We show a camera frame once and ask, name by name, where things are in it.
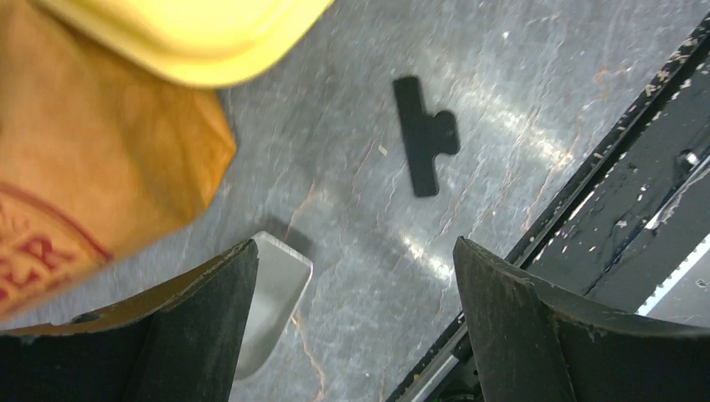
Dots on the metal scoop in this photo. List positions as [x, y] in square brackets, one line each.
[282, 278]

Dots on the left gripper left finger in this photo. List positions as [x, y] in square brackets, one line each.
[178, 341]

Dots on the orange paper grocery bag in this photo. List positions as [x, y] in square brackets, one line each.
[99, 157]

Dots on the black bag clip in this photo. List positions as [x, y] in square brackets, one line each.
[424, 136]

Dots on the slotted cable duct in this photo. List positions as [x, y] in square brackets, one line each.
[662, 290]

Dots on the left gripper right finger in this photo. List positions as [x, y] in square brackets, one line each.
[534, 341]

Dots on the yellow litter box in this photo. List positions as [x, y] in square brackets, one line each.
[208, 44]

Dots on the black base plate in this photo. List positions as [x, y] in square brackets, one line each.
[637, 206]

